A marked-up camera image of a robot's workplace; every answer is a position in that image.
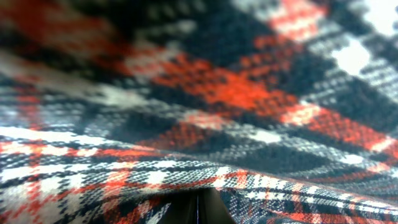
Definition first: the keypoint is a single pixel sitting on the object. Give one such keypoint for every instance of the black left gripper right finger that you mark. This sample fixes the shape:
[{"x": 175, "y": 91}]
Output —
[{"x": 211, "y": 208}]

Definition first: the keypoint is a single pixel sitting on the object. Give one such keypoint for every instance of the plaid red blue shirt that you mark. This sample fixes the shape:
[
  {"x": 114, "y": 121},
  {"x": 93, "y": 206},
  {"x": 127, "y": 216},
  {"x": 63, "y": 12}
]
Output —
[{"x": 287, "y": 108}]

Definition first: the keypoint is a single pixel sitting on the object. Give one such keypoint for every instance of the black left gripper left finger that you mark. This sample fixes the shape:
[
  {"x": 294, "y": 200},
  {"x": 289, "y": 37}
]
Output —
[{"x": 182, "y": 209}]

